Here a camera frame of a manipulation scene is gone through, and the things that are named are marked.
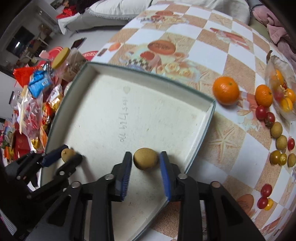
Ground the yellow cherry tomato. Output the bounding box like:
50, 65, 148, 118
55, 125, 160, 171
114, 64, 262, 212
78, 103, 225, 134
264, 198, 274, 211

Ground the red cherry tomato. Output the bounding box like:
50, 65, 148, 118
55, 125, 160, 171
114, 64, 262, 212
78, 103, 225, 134
257, 197, 268, 209
260, 184, 273, 198

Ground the large orange tangerine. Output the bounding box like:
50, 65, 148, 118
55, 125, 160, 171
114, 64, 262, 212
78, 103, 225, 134
212, 76, 240, 105

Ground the patterned plastic tablecloth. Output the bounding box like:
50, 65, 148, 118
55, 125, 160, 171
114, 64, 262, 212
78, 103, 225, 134
95, 1, 295, 240

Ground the white shallow tray box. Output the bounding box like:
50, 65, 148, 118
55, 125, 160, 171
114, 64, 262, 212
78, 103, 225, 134
40, 61, 217, 241

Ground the small brown longan fruit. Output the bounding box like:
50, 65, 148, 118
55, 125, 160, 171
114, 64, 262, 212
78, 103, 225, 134
61, 148, 76, 163

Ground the smaller orange tangerine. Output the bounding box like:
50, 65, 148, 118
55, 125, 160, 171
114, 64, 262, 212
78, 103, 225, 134
255, 84, 273, 108

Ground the pink blanket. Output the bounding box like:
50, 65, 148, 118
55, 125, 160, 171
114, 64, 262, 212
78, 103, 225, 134
251, 4, 295, 70

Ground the clear glass fruit bowl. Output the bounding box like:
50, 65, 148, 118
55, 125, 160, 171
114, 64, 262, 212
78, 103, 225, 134
265, 51, 295, 121

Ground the blue snack packet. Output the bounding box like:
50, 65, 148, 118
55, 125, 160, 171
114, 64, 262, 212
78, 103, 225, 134
28, 70, 53, 98

